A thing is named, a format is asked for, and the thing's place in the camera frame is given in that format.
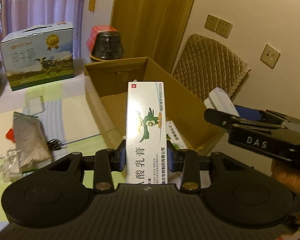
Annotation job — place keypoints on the red candy packet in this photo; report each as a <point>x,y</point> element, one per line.
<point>10,135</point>

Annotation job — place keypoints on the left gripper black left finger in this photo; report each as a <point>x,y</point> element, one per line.
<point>107,161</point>

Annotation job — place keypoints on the single wall socket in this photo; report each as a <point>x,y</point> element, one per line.
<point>270,56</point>

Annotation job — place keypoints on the white ointment box green bird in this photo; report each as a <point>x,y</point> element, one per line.
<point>146,143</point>

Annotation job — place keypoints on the person's right hand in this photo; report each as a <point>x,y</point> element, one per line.
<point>286,175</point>

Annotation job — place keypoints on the silver foil pouch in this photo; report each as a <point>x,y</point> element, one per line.
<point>31,143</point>

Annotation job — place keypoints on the quilted brown chair cushion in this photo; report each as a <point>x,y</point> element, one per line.
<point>205,64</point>

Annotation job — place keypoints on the double wall socket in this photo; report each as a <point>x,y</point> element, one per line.
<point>218,26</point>

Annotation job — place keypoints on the blue milk carton box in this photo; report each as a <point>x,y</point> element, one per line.
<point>38,55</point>

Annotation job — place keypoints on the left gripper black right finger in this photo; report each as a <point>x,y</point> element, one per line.
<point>187,162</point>

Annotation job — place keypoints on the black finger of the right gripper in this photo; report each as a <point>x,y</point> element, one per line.
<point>246,132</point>
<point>257,115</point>

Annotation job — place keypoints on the clear plastic lid box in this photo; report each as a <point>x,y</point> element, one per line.
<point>34,103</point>

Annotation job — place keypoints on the white grey small case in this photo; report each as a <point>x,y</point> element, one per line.
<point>219,100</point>

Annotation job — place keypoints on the green white medicine box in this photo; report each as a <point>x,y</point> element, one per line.
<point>174,136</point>

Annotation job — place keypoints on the black red wrapped container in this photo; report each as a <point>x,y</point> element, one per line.
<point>104,44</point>

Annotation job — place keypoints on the purple curtain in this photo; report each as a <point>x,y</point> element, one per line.
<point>21,14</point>

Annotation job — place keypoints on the clear plastic bag with hook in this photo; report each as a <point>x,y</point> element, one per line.
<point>10,168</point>

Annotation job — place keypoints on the checked tablecloth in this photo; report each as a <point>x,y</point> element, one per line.
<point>66,117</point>

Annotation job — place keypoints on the brown cardboard box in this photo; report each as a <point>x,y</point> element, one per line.
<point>121,93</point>

